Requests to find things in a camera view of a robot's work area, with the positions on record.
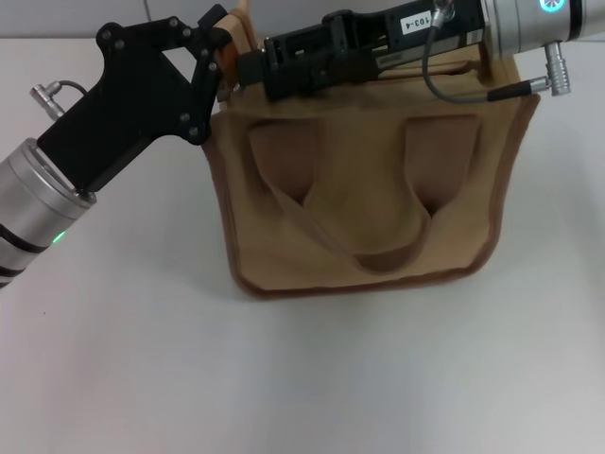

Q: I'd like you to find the left gripper connector cable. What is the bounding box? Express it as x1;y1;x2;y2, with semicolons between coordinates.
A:
30;79;86;103

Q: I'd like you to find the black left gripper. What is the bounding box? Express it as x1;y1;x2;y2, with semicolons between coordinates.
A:
37;4;233;193

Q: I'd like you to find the khaki canvas food bag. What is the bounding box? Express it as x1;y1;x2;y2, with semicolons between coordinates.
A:
200;0;542;300

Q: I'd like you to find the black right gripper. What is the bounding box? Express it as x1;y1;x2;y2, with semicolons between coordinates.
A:
264;0;488;67

